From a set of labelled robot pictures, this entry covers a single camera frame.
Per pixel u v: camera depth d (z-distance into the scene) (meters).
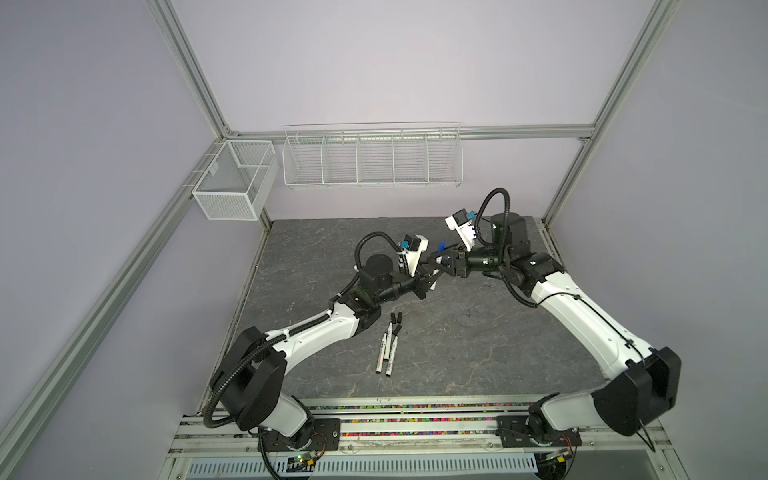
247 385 0.43
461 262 0.63
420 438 0.74
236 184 1.00
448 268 0.67
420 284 0.66
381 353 0.87
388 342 0.89
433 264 0.71
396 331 0.91
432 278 0.72
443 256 0.71
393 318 0.94
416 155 0.99
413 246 0.64
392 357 0.86
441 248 0.69
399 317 0.94
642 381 0.39
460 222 0.65
